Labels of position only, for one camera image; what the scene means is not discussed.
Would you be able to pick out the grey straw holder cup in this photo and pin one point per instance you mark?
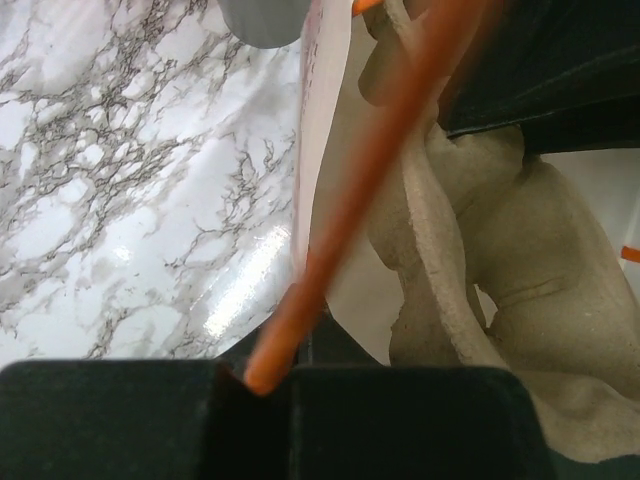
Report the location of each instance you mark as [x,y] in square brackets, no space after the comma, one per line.
[265,24]

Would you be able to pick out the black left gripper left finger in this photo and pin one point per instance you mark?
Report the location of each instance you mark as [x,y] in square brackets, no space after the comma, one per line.
[130,419]

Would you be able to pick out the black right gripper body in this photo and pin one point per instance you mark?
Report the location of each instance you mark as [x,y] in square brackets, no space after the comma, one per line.
[565,72]

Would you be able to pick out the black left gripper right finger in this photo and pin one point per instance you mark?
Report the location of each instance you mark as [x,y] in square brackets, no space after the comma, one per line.
[414,423]

